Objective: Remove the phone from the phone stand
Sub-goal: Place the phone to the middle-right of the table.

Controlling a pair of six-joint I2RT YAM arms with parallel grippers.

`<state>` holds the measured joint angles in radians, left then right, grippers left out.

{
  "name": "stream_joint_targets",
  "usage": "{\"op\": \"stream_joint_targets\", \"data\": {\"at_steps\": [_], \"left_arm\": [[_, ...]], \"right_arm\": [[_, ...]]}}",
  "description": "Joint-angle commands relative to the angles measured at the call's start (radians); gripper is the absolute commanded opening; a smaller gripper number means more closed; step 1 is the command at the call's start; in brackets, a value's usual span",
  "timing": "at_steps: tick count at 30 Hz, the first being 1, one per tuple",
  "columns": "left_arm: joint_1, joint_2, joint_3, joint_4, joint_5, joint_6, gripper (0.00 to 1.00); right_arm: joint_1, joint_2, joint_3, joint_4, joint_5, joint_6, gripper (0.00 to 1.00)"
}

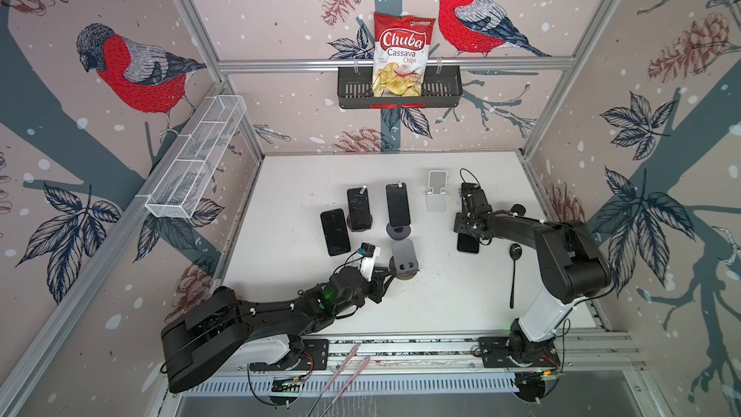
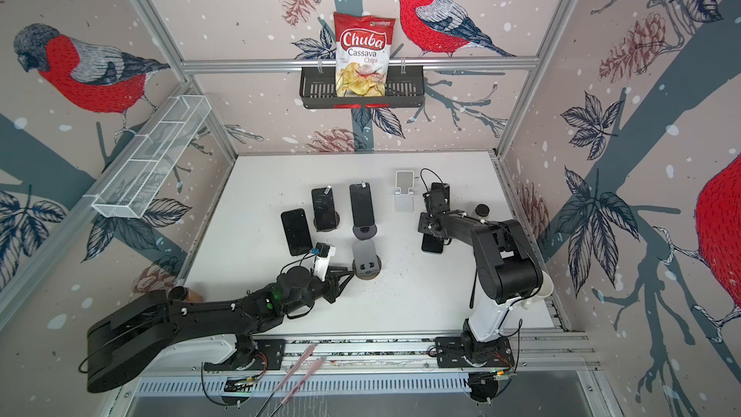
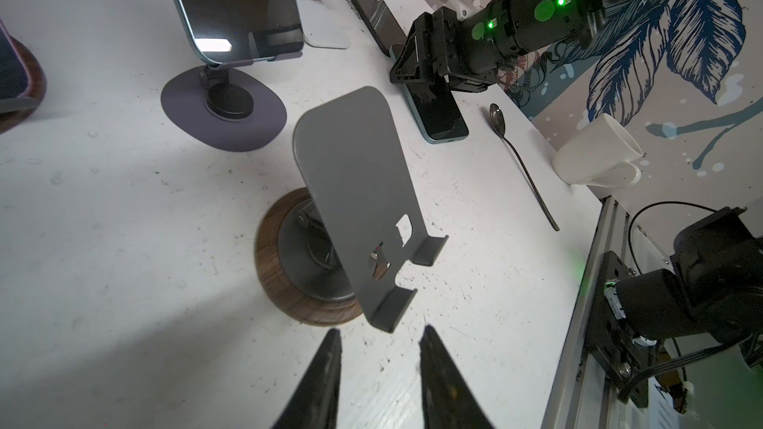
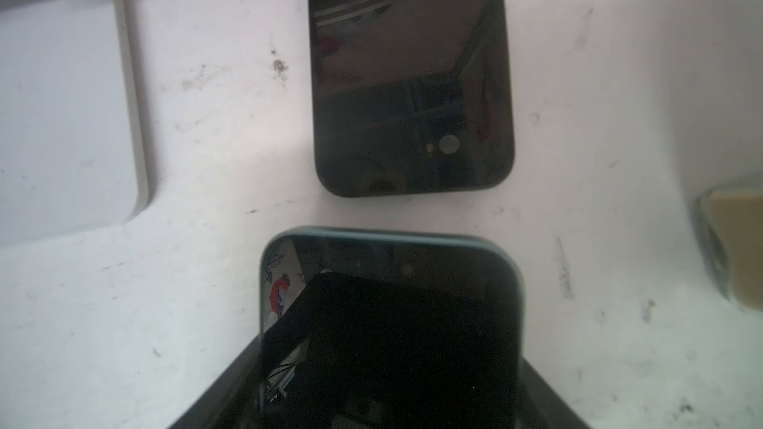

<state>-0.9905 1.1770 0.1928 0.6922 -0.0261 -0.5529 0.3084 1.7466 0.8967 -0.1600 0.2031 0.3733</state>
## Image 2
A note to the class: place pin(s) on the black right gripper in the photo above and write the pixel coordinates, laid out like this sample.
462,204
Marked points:
423,223

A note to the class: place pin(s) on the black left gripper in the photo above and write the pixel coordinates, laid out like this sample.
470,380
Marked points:
333,285

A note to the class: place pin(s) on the green phone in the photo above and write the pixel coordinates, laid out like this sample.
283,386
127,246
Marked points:
433,245

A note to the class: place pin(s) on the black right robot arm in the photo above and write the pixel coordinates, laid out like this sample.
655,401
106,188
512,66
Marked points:
504,268

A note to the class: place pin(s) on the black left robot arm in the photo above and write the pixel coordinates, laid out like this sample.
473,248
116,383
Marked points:
122,345

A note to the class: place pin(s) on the round wooden phone stand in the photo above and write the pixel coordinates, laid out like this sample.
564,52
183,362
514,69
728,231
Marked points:
366,263

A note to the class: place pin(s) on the white right phone stand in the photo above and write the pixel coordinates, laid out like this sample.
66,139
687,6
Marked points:
404,191

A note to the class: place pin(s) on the centre rear black phone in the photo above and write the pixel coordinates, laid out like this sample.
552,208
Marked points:
361,205

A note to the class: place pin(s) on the black phone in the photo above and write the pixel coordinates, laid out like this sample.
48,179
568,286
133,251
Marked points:
361,205
297,232
323,203

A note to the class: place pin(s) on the leftmost black phone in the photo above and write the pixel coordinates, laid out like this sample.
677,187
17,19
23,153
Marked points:
297,232

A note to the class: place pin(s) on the small glass jar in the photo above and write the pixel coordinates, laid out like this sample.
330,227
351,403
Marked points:
482,212

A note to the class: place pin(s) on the pink tongs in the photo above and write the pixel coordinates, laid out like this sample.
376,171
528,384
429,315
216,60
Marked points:
308,373

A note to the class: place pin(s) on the white mug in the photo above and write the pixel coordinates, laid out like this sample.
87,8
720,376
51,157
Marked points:
546,288

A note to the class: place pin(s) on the red cassava chips bag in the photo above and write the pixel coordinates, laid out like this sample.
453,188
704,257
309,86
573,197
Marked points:
363,49

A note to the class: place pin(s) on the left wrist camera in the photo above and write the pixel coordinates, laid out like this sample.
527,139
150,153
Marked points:
323,253

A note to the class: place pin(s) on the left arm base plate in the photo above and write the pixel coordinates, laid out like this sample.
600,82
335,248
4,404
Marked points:
255,355

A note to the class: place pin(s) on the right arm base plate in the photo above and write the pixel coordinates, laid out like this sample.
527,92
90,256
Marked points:
465,352

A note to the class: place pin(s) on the black wall basket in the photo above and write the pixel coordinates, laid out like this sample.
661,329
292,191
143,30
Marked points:
400,87

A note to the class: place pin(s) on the white wire mesh basket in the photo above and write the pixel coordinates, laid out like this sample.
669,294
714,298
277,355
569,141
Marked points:
135,184

